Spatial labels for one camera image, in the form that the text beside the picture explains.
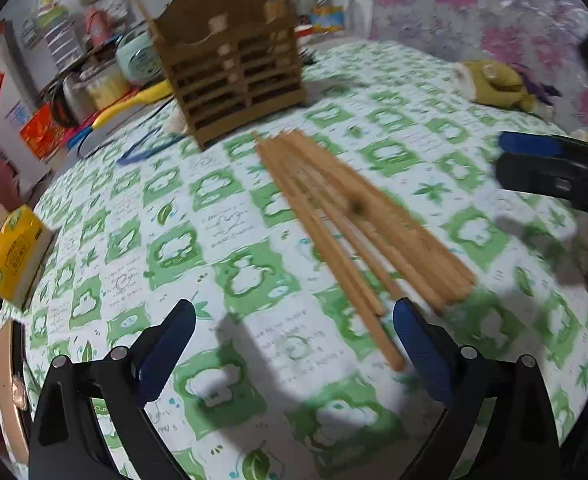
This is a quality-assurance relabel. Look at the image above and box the brown wooden utensil holder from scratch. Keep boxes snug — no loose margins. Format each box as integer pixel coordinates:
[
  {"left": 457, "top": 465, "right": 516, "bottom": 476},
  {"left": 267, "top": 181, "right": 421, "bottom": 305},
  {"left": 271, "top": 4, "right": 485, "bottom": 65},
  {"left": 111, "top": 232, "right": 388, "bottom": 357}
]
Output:
[{"left": 151, "top": 0, "right": 309, "bottom": 151}]

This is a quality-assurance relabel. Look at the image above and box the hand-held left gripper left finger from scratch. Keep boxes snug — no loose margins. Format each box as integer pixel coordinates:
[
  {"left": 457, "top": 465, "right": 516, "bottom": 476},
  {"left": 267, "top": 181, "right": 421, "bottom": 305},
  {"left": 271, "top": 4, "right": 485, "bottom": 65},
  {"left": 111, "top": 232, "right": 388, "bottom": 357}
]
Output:
[{"left": 28, "top": 298, "right": 197, "bottom": 480}]

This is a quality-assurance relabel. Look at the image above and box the blue band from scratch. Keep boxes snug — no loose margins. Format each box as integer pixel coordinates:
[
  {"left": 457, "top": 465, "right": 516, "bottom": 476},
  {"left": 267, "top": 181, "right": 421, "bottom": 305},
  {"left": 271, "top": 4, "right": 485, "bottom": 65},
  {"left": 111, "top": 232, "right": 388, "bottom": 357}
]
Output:
[{"left": 116, "top": 129, "right": 187, "bottom": 166}]

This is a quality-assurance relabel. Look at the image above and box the white fridge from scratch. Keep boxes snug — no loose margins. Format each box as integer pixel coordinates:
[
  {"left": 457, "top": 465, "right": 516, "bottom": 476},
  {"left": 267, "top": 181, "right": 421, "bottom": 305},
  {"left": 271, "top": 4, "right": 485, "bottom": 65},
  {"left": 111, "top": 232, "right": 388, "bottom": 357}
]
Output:
[{"left": 0, "top": 25, "right": 52, "bottom": 196}]

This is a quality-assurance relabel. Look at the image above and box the red gift box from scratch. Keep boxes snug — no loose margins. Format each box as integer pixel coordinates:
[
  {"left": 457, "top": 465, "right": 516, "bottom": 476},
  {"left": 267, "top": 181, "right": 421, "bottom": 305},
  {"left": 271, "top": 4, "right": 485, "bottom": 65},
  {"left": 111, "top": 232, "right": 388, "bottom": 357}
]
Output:
[{"left": 20, "top": 105, "right": 70, "bottom": 161}]

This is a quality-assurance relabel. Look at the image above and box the steel electric kettle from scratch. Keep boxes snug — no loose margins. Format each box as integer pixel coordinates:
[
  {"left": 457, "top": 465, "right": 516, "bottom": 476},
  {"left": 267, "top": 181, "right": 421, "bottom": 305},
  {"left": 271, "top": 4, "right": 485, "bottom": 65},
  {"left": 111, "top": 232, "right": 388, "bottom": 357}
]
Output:
[{"left": 51, "top": 72, "right": 97, "bottom": 128}]

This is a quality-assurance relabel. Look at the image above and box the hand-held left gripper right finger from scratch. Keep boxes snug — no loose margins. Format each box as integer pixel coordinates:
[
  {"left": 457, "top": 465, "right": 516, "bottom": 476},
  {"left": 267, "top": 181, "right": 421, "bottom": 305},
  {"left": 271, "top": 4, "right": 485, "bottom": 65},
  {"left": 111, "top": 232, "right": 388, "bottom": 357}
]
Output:
[{"left": 393, "top": 297, "right": 561, "bottom": 480}]

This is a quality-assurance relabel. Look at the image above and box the olive plush toy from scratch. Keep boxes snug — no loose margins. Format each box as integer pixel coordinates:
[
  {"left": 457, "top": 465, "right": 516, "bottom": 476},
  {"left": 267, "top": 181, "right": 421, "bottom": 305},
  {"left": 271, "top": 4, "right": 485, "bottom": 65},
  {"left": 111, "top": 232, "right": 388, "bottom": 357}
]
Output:
[{"left": 453, "top": 59, "right": 557, "bottom": 120}]

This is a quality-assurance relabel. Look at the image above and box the pile of wooden chopsticks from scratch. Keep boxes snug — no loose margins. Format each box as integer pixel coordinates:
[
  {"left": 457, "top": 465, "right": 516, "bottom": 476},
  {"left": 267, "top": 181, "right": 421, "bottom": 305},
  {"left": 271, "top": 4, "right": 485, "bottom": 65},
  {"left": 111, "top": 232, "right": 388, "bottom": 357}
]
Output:
[{"left": 251, "top": 130, "right": 477, "bottom": 372}]

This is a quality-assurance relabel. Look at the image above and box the clear plastic drawer unit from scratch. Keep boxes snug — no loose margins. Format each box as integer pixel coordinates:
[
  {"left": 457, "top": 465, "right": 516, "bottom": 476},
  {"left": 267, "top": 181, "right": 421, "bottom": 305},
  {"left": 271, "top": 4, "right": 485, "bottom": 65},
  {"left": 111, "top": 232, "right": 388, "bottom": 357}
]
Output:
[{"left": 36, "top": 7, "right": 82, "bottom": 68}]

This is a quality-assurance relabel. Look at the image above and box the yellow frying pan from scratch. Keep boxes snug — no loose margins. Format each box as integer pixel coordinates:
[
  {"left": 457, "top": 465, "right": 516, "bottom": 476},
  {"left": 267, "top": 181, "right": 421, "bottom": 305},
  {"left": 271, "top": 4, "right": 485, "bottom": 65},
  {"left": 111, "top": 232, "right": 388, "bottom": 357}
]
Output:
[{"left": 93, "top": 80, "right": 175, "bottom": 128}]

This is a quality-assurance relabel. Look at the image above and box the pink floral cloth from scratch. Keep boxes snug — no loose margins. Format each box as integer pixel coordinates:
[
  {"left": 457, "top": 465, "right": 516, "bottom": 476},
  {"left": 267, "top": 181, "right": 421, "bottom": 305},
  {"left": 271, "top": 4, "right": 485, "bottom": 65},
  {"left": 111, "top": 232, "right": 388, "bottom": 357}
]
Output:
[{"left": 369, "top": 0, "right": 588, "bottom": 136}]

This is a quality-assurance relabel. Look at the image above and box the black power cable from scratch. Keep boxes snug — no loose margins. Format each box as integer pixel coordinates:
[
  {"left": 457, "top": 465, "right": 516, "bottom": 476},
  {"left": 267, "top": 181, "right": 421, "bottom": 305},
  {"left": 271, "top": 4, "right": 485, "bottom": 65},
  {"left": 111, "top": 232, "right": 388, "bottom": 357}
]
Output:
[{"left": 76, "top": 105, "right": 172, "bottom": 158}]

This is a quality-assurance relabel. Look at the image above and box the rose gold flat device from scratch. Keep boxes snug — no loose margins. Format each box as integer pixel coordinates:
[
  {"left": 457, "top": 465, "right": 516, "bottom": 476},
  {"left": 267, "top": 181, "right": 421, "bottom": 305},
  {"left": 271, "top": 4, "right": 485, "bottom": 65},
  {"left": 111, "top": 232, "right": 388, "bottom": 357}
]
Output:
[{"left": 0, "top": 320, "right": 31, "bottom": 467}]

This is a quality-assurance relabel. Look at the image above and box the white pot with lid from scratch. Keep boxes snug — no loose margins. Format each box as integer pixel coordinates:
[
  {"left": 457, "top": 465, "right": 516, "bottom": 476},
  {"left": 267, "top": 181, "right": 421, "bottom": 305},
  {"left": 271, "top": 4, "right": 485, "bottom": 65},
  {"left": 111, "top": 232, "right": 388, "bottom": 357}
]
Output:
[{"left": 85, "top": 62, "right": 130, "bottom": 110}]

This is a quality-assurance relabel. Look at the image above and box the light green rice cooker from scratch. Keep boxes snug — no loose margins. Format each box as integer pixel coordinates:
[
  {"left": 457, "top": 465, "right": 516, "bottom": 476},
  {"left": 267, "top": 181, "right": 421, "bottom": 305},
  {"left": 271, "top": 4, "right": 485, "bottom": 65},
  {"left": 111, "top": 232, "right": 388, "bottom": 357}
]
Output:
[{"left": 115, "top": 30, "right": 162, "bottom": 86}]

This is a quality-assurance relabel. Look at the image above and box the white container blue label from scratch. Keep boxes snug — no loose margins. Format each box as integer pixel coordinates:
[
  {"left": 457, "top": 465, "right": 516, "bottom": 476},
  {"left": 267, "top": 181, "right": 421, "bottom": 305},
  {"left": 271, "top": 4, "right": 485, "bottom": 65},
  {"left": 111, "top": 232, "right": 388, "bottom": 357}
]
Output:
[{"left": 311, "top": 5, "right": 346, "bottom": 34}]

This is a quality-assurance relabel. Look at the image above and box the white cabinet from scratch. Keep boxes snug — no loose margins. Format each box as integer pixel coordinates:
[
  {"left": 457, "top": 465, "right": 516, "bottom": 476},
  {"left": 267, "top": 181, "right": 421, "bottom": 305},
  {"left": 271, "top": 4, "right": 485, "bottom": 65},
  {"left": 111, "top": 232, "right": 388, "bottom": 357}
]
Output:
[{"left": 331, "top": 0, "right": 375, "bottom": 41}]

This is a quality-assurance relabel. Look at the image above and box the beige knitted cloth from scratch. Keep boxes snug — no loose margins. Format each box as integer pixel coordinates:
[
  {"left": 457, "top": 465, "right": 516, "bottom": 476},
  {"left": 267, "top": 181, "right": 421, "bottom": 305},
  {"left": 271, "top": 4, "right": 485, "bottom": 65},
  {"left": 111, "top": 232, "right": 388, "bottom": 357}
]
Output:
[{"left": 166, "top": 112, "right": 191, "bottom": 137}]

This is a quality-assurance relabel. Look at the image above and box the yellow tissue pack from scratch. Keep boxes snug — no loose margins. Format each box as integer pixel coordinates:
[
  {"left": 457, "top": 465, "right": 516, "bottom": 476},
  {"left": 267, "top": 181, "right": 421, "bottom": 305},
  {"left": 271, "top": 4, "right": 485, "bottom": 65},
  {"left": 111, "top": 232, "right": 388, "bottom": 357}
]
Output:
[{"left": 0, "top": 206, "right": 57, "bottom": 308}]

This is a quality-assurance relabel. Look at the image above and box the pink thermos jug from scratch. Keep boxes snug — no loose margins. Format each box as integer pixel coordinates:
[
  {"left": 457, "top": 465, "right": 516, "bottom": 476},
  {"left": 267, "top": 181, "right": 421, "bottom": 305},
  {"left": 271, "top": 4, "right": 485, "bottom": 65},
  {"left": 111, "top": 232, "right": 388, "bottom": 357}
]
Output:
[{"left": 84, "top": 6, "right": 115, "bottom": 48}]

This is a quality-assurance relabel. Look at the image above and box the green white printed tablecloth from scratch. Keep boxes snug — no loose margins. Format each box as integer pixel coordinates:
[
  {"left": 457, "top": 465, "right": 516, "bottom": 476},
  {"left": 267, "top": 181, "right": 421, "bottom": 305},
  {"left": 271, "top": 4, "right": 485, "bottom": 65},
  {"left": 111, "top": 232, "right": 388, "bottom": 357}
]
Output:
[{"left": 0, "top": 40, "right": 588, "bottom": 480}]

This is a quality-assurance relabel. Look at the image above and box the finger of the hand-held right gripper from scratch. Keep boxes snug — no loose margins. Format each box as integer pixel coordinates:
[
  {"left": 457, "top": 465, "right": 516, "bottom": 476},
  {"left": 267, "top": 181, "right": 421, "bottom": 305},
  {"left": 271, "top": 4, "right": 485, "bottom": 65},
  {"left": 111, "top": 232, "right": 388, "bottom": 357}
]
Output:
[
  {"left": 495, "top": 152, "right": 588, "bottom": 212},
  {"left": 499, "top": 131, "right": 588, "bottom": 163}
]

